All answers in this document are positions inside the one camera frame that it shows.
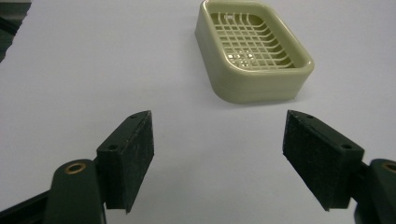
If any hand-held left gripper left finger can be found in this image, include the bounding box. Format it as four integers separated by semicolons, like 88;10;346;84
95;109;155;215

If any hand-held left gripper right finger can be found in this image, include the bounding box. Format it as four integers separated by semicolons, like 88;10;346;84
282;109;366;213

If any pale green soap dish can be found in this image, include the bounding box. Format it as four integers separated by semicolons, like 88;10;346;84
194;0;316;105

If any dark curtain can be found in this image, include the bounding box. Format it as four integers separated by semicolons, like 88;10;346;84
0;0;33;63

